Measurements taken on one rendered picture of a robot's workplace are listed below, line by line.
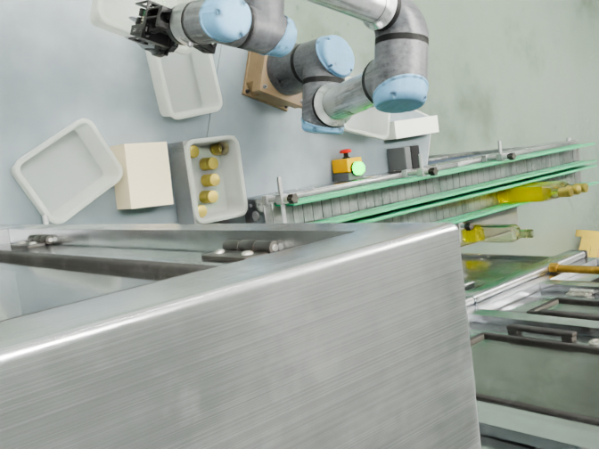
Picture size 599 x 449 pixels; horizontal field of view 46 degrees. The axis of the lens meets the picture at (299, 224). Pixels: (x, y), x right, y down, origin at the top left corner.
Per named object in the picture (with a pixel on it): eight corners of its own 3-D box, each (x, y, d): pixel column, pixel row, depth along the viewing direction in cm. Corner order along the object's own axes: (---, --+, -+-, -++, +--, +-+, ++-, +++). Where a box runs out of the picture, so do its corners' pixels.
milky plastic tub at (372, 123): (326, 78, 230) (345, 74, 223) (373, 93, 245) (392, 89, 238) (323, 131, 229) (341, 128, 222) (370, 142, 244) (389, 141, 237)
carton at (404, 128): (381, 123, 245) (394, 121, 241) (423, 117, 261) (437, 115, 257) (383, 140, 246) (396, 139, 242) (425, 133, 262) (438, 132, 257)
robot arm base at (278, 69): (266, 38, 201) (289, 31, 193) (307, 48, 211) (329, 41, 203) (266, 91, 201) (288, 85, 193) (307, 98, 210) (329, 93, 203)
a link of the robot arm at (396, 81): (334, 87, 201) (440, 36, 150) (333, 140, 200) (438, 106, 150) (295, 83, 197) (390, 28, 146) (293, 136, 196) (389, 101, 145)
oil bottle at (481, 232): (463, 241, 255) (529, 243, 235) (461, 226, 254) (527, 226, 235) (471, 239, 259) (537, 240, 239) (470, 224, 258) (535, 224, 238)
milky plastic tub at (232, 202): (179, 225, 191) (197, 225, 184) (167, 142, 189) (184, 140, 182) (231, 215, 202) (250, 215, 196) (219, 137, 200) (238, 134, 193)
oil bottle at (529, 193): (498, 202, 270) (568, 200, 249) (496, 188, 270) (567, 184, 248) (506, 200, 274) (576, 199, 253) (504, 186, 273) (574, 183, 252)
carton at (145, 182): (117, 209, 179) (131, 208, 174) (110, 146, 178) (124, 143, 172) (158, 204, 187) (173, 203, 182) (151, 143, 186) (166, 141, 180)
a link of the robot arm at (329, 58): (325, 46, 202) (359, 36, 192) (324, 93, 202) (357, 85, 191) (293, 37, 195) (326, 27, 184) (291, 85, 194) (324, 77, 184)
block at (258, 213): (250, 232, 199) (265, 232, 194) (245, 200, 198) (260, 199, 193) (259, 230, 202) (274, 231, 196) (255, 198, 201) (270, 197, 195)
